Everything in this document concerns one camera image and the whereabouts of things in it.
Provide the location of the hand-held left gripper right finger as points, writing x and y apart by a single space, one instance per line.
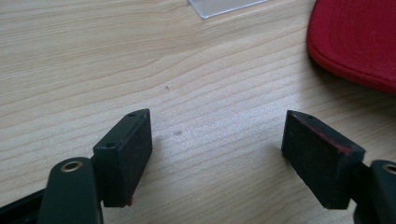
317 161

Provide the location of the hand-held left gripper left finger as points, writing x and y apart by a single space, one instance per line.
124 168

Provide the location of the red cap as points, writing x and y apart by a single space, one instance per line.
355 40

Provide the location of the clear plastic sheet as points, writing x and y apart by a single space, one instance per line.
222 6

